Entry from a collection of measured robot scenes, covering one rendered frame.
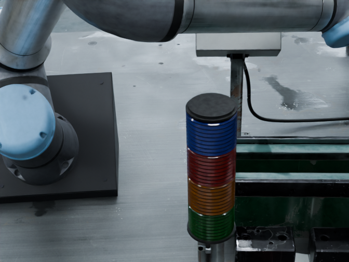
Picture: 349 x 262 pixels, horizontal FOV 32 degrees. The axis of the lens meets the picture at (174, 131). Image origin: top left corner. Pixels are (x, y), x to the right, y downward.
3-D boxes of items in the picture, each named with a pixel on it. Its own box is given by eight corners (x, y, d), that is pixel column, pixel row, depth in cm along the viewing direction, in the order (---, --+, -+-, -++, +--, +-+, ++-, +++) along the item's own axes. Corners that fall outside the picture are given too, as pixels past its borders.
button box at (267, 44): (278, 56, 128) (277, 31, 128) (281, 50, 120) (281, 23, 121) (196, 57, 129) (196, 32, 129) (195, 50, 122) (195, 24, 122)
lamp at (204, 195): (233, 186, 80) (235, 158, 78) (235, 216, 75) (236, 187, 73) (188, 185, 81) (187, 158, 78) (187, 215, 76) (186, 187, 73)
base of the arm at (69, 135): (7, 191, 121) (-6, 182, 111) (0, 118, 124) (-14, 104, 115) (83, 179, 122) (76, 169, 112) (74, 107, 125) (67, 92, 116)
